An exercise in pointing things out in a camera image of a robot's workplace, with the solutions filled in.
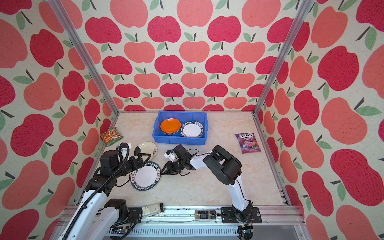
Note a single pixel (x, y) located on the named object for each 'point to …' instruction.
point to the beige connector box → (152, 209)
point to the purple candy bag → (248, 142)
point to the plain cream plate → (148, 147)
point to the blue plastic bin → (159, 137)
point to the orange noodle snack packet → (111, 136)
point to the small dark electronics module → (205, 214)
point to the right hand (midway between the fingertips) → (164, 173)
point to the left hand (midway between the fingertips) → (148, 158)
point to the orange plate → (170, 126)
